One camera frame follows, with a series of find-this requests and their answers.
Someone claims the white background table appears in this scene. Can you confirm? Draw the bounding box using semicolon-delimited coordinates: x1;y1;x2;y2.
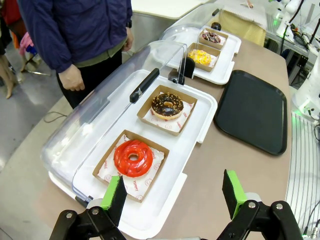
130;0;212;20

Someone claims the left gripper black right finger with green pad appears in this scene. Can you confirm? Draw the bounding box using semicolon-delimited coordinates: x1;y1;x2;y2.
216;169;305;240

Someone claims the bystander in orange clothing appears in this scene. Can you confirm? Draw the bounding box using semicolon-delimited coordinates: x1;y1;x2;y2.
0;0;35;100

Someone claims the person's left hand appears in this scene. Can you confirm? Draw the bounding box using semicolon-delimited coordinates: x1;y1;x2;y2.
123;26;134;52

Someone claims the grey floor cable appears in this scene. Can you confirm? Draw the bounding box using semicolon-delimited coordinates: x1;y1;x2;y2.
43;110;69;124

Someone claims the brown cardboard donut tray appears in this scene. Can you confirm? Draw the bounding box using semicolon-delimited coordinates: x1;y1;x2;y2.
198;27;229;51
92;129;171;204
136;84;199;137
185;42;222;74

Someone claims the person's right hand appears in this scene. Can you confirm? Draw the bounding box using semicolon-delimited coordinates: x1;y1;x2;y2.
58;64;86;92

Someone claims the red glazed donut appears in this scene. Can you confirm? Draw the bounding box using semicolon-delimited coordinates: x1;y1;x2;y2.
113;139;154;179

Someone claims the black plastic serving tray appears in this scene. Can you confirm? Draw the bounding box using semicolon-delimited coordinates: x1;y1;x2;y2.
213;69;288;157

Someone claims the chocolate donut with nut crumbs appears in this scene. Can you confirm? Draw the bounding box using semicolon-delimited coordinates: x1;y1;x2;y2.
150;92;185;121

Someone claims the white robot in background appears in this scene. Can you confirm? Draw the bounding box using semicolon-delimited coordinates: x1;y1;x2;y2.
274;0;305;36

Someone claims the yellow sprinkled donut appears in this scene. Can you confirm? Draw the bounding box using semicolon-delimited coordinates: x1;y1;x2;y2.
187;48;212;66

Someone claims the person in blue jacket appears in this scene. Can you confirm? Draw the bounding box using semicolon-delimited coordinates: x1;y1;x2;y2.
16;0;134;110

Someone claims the white printed paper liner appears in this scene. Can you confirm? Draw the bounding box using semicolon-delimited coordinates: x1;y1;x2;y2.
96;134;165;201
144;95;196;133

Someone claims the chocolate donut with pink sprinkles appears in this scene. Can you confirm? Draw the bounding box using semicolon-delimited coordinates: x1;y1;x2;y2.
202;31;222;44

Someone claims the black cable with metal connector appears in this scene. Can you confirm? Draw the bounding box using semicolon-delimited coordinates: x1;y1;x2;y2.
301;198;320;240

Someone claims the white striped mat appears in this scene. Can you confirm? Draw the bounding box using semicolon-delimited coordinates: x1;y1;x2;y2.
284;111;320;227

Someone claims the yellow cloth covered box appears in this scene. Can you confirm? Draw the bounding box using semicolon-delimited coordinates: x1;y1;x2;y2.
219;9;267;48

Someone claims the clear lid with black handle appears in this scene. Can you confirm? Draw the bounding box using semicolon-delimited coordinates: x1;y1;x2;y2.
40;40;188;204
159;3;224;52

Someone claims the white display case base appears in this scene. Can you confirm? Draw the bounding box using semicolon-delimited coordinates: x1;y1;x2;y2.
159;24;242;86
48;69;219;240

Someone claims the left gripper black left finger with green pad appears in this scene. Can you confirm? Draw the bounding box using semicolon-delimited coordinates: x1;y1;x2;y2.
49;174;131;240

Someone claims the white mesh mat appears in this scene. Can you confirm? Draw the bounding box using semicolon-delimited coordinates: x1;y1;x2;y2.
221;1;269;29

